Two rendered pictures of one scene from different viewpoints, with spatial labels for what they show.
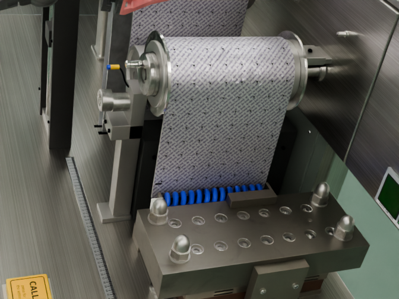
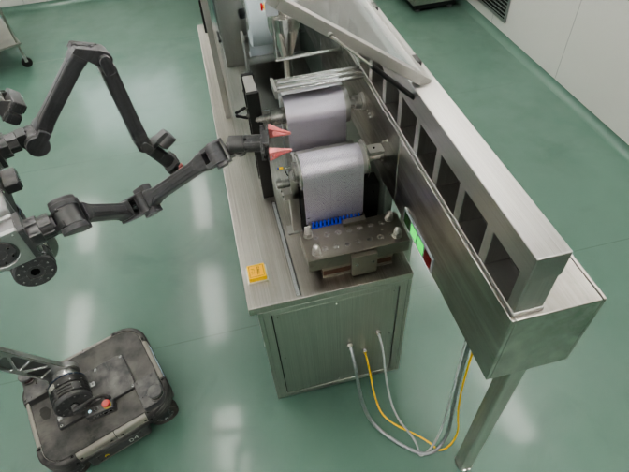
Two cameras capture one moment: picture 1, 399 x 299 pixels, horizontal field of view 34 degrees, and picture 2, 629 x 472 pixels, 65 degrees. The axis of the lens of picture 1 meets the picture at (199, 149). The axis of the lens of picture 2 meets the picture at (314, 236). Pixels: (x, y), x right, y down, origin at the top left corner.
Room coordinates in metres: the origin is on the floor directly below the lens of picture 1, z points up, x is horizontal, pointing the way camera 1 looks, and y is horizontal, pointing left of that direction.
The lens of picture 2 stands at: (-0.38, -0.32, 2.45)
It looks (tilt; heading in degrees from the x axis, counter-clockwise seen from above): 48 degrees down; 16
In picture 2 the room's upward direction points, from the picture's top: 4 degrees counter-clockwise
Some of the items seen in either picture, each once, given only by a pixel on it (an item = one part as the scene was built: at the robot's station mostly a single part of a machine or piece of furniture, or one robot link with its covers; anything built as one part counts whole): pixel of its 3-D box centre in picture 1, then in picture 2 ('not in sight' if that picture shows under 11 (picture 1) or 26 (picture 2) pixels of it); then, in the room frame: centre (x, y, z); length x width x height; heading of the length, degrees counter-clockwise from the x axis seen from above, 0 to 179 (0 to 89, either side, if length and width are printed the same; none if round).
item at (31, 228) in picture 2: not in sight; (38, 229); (0.39, 0.71, 1.45); 0.09 x 0.08 x 0.12; 46
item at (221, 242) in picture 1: (251, 239); (353, 241); (0.89, -0.13, 1.00); 0.40 x 0.16 x 0.06; 116
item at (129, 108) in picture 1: (119, 155); (290, 204); (1.00, 0.15, 1.05); 0.06 x 0.05 x 0.31; 116
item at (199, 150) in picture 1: (218, 153); (334, 201); (0.98, -0.04, 1.11); 0.23 x 0.01 x 0.18; 116
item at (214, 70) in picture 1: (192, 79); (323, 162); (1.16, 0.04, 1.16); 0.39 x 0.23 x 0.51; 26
